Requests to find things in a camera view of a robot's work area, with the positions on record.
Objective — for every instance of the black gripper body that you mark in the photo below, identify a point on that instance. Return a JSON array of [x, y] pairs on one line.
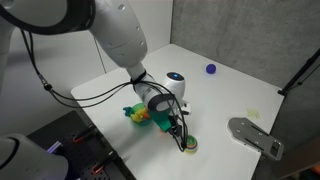
[[174, 125]]

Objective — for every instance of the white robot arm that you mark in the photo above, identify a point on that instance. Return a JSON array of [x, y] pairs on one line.
[[116, 33]]

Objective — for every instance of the small green bowl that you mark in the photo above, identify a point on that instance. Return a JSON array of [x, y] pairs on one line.
[[192, 138]]

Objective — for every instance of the small yellow bowl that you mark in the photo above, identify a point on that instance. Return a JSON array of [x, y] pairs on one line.
[[190, 150]]

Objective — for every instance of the large green bowl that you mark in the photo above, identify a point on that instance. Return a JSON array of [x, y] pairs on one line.
[[141, 120]]

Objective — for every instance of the orange toy piece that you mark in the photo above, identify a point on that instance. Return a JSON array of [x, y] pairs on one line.
[[146, 115]]

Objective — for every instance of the yellow toy piece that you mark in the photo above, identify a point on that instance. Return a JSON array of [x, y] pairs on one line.
[[136, 116]]

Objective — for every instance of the teal toy block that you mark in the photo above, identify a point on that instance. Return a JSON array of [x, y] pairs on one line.
[[127, 111]]

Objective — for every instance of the purple ball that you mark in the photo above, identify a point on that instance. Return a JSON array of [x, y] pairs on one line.
[[210, 68]]

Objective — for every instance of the grey metal plate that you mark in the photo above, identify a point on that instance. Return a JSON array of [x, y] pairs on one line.
[[255, 138]]

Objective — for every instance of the black pole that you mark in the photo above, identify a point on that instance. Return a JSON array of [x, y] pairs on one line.
[[300, 73]]

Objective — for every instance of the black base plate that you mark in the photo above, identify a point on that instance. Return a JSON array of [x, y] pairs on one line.
[[76, 153]]

